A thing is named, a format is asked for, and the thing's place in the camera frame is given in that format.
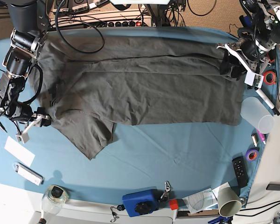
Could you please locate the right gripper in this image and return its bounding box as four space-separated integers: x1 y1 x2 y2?
9 104 52 127

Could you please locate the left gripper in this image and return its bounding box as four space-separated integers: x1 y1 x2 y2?
219 38 259 81

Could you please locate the translucent plastic cup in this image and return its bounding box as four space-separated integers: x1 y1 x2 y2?
240 97 274 134

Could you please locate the grey T-shirt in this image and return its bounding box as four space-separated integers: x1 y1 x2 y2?
38 35 244 159

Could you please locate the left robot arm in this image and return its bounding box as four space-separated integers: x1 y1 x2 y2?
227 0 280 74

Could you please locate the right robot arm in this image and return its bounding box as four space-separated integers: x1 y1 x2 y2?
0 0 51 127

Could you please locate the black white marker pen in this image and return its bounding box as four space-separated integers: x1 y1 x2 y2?
254 87 280 116

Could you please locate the red tape roll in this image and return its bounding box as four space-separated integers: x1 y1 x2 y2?
263 70 277 85

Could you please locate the white paper card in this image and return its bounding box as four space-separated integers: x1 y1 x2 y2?
4 136 35 167

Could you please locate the white packaged stick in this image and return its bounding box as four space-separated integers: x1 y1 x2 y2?
13 162 43 186

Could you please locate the pink marker pen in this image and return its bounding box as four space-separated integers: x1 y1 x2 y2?
256 129 266 145

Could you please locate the small white battery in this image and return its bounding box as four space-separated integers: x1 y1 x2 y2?
251 134 258 147

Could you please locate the clear glass jar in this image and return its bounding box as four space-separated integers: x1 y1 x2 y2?
41 185 68 217

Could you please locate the purple tape roll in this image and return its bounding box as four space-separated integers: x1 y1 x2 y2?
245 147 259 161

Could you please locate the black remote control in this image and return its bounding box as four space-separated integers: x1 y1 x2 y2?
232 156 248 189

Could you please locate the black power strip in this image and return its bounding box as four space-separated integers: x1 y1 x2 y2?
105 19 152 27

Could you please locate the blue box with knob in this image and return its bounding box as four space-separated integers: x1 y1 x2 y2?
122 189 159 217

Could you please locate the printed paper sheet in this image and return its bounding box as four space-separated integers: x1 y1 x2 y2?
182 182 230 214

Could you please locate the silver carabiner clip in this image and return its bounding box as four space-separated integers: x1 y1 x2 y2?
164 181 171 192

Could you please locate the small red cube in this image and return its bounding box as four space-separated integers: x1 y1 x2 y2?
169 199 179 210

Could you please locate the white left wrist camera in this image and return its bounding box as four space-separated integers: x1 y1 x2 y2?
244 71 264 89

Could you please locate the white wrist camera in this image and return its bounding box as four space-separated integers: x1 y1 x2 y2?
16 133 29 144
244 71 264 89

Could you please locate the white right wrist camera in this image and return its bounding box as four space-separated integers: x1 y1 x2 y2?
16 133 29 144

